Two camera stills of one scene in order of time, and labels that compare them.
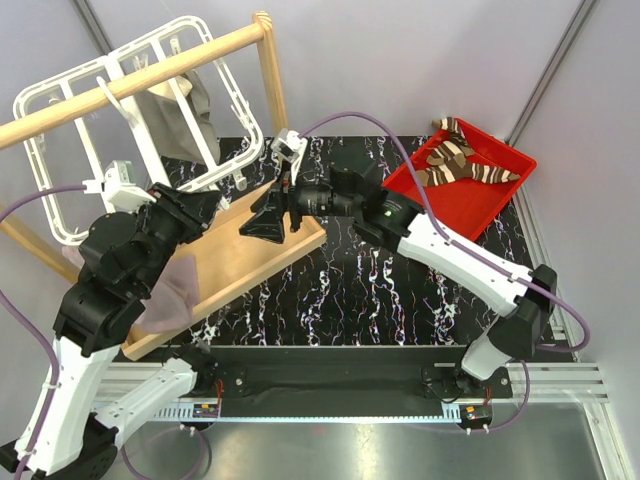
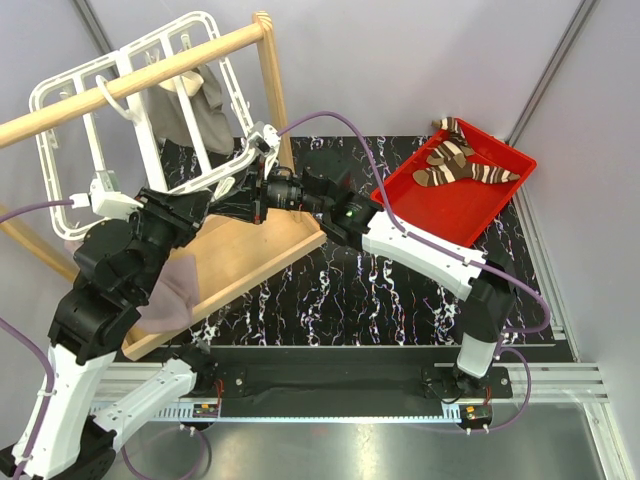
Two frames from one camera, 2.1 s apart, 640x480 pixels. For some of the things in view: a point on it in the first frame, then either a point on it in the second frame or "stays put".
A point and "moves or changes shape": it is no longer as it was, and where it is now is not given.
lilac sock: (172, 301) stays put
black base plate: (339, 374) stays put
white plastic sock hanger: (191, 133) moves or changes shape
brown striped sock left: (451, 166) stays put
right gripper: (270, 208) to (247, 200)
